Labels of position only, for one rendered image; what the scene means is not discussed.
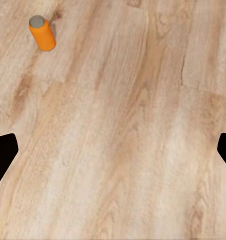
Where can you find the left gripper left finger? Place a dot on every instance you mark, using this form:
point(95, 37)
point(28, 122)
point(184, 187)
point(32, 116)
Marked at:
point(8, 151)

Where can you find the can of soda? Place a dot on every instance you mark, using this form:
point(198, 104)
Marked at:
point(41, 32)

